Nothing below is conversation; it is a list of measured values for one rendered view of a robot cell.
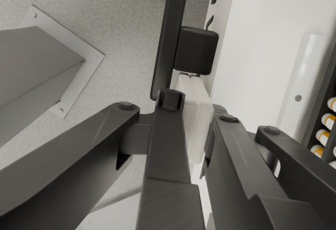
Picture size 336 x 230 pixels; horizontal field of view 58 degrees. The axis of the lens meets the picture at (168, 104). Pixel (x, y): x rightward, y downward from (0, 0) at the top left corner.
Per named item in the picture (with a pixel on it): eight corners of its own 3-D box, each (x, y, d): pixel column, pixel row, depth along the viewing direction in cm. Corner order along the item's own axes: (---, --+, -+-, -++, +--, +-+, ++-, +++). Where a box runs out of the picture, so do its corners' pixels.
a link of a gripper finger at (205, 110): (198, 104, 14) (215, 107, 14) (189, 73, 20) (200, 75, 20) (185, 163, 14) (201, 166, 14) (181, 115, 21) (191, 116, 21)
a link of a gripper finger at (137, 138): (174, 164, 13) (103, 153, 12) (173, 121, 17) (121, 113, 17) (181, 131, 12) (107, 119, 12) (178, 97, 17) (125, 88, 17)
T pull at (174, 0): (149, 96, 21) (148, 102, 20) (169, -17, 19) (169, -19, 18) (200, 105, 21) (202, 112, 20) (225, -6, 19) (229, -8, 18)
